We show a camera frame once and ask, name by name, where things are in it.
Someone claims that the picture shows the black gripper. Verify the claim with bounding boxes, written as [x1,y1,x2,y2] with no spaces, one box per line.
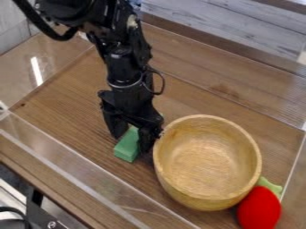
[98,86,165,154]

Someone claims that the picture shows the green foam block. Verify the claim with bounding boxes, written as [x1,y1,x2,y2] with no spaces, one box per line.
[114,126,140,163]

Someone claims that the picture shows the brown wooden bowl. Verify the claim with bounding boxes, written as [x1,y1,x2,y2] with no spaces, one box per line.
[153,114,262,211]

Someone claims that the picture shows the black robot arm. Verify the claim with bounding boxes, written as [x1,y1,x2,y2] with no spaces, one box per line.
[13,0,165,153]

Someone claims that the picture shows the red plush strawberry toy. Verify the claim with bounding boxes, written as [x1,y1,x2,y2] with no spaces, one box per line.
[237,177,284,229]

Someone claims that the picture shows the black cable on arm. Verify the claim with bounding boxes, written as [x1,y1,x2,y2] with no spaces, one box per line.
[142,66,166,97]

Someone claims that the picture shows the clear acrylic enclosure wall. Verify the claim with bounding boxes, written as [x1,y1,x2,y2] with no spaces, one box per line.
[0,102,200,229]

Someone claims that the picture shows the black table clamp bracket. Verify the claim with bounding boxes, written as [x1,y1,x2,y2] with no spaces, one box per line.
[0,189,71,229]

